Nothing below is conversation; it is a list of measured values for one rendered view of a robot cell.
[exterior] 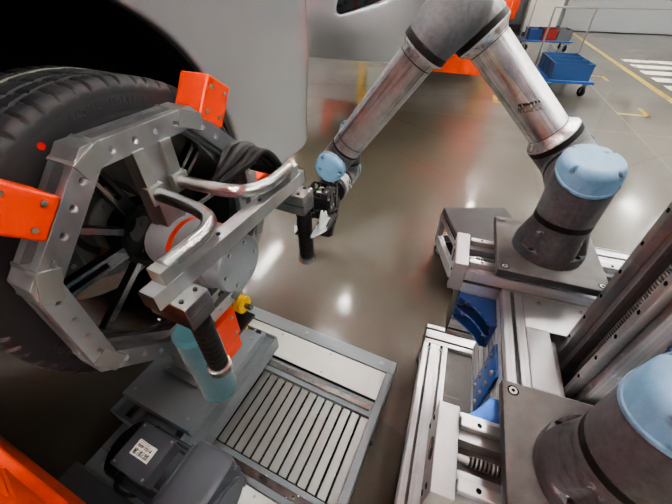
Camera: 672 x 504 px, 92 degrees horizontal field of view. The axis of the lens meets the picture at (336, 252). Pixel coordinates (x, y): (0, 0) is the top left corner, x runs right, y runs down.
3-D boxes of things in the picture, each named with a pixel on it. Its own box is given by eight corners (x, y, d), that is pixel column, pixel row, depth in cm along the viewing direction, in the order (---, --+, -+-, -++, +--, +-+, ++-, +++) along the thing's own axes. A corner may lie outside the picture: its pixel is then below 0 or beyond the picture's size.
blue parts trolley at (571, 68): (527, 78, 538) (552, 5, 475) (568, 81, 525) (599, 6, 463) (539, 95, 464) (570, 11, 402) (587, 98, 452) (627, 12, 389)
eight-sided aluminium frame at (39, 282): (256, 256, 112) (219, 82, 76) (272, 261, 110) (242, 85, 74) (114, 398, 74) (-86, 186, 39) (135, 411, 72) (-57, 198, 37)
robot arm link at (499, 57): (559, 208, 77) (413, 7, 63) (551, 180, 87) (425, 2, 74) (621, 180, 69) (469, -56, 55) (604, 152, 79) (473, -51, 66)
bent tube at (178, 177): (228, 158, 78) (218, 113, 71) (298, 175, 72) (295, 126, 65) (172, 193, 66) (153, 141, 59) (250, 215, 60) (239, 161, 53)
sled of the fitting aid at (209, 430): (214, 319, 153) (208, 306, 146) (279, 348, 141) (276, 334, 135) (120, 420, 118) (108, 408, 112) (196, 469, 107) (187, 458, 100)
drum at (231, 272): (197, 244, 85) (180, 197, 76) (265, 267, 78) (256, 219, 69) (153, 279, 75) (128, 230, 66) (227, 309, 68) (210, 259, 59)
